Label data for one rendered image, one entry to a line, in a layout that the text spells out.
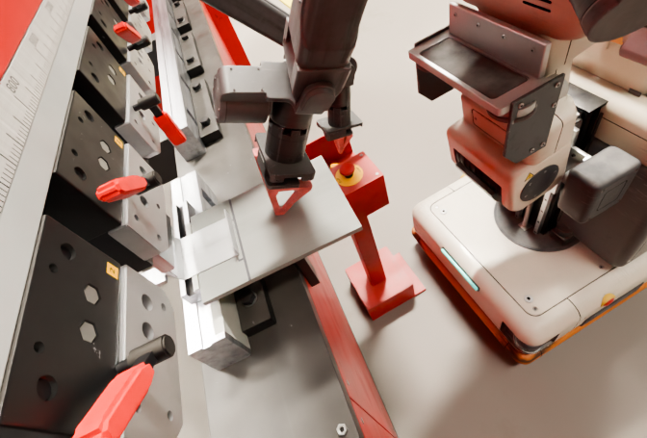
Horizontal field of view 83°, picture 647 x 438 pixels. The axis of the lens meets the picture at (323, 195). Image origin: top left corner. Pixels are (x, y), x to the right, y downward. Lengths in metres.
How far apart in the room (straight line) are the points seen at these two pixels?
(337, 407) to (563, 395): 1.03
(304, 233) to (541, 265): 0.93
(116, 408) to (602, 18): 0.50
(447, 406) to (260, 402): 0.93
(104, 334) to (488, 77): 0.64
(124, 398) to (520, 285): 1.18
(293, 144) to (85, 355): 0.32
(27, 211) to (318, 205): 0.39
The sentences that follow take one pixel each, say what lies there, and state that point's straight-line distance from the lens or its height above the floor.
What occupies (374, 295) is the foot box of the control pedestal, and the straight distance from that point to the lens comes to 1.46.
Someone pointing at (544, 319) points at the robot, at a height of 0.28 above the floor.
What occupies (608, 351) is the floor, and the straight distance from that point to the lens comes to 1.60.
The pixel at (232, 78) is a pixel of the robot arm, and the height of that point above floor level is 1.26.
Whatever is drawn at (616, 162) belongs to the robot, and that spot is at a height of 0.75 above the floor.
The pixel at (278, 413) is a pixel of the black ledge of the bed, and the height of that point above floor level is 0.88.
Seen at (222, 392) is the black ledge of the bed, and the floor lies 0.87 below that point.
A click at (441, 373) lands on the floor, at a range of 1.49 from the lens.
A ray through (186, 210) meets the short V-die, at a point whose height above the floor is 1.00.
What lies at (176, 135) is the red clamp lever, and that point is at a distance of 0.65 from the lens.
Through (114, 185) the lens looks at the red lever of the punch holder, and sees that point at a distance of 0.37.
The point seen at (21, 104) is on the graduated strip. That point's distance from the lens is 0.41.
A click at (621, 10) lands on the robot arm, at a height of 1.23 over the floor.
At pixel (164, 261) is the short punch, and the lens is 0.56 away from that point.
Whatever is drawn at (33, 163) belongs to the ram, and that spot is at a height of 1.31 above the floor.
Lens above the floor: 1.45
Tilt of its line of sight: 49 degrees down
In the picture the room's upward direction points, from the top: 23 degrees counter-clockwise
